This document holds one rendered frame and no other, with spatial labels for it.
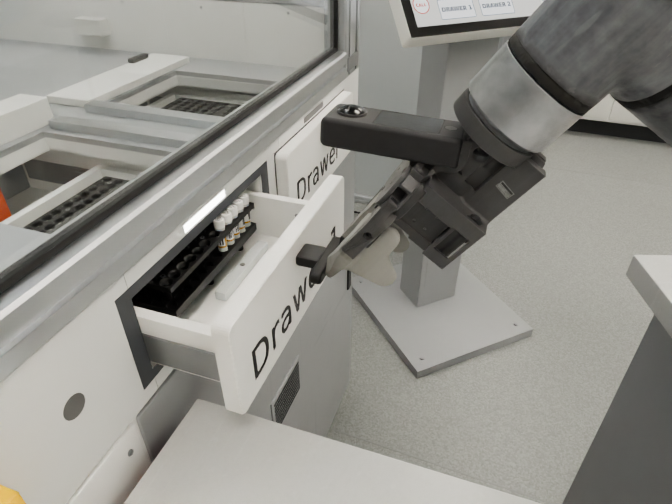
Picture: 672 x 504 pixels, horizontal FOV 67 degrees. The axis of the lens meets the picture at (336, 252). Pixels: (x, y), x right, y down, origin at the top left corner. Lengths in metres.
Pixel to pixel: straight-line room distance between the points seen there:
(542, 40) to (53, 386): 0.42
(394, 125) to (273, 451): 0.33
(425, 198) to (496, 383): 1.28
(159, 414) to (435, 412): 1.07
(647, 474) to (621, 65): 0.74
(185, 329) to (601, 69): 0.37
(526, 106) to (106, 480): 0.47
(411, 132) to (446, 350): 1.31
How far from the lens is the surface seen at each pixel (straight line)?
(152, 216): 0.48
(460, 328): 1.74
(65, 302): 0.42
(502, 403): 1.61
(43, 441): 0.46
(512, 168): 0.41
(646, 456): 0.99
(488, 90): 0.38
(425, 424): 1.51
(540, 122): 0.38
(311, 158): 0.77
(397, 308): 1.78
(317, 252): 0.51
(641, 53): 0.37
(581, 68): 0.37
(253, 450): 0.54
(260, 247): 0.64
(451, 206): 0.41
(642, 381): 0.97
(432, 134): 0.40
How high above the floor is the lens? 1.21
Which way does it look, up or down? 35 degrees down
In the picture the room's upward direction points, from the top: straight up
